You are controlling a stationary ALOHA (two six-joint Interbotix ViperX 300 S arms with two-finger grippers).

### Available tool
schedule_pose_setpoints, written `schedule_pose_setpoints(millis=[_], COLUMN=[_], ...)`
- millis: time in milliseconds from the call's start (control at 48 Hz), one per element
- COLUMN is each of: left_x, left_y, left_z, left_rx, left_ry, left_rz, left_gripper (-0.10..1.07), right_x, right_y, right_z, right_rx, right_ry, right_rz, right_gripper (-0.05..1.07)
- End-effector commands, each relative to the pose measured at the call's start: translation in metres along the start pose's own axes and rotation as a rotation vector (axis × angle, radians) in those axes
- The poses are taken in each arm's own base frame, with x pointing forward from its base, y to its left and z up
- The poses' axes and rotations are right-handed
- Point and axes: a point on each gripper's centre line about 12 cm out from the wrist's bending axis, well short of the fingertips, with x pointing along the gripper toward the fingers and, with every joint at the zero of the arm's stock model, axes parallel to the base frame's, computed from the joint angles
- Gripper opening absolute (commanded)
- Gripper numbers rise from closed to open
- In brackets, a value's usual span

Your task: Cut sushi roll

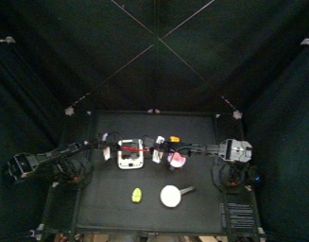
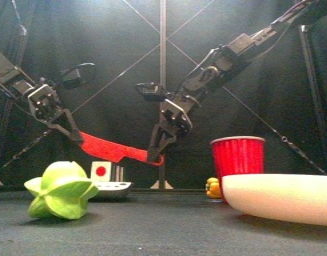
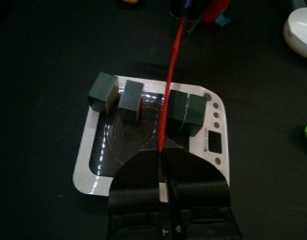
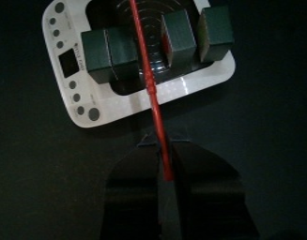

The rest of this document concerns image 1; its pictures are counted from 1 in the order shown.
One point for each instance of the yellow-green toy food piece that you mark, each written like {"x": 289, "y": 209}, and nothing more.
{"x": 136, "y": 195}

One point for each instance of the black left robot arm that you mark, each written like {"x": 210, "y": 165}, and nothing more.
{"x": 50, "y": 155}

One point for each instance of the red toy knife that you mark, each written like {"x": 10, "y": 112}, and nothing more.
{"x": 133, "y": 148}

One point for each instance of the pink white toy food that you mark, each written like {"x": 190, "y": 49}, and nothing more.
{"x": 176, "y": 160}

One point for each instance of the small orange toy piece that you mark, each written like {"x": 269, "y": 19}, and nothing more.
{"x": 173, "y": 139}

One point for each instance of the small pink cloth clip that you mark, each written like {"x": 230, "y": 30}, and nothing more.
{"x": 153, "y": 111}

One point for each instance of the grey frame corner bracket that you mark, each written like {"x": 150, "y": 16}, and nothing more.
{"x": 236, "y": 114}
{"x": 306, "y": 41}
{"x": 68, "y": 111}
{"x": 8, "y": 40}

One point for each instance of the grey table corner bracket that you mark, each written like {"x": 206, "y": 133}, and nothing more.
{"x": 261, "y": 233}
{"x": 36, "y": 232}

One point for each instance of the white toy sushi tray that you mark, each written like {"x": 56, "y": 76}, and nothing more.
{"x": 129, "y": 154}

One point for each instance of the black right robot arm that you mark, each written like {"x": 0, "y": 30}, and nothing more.
{"x": 234, "y": 150}

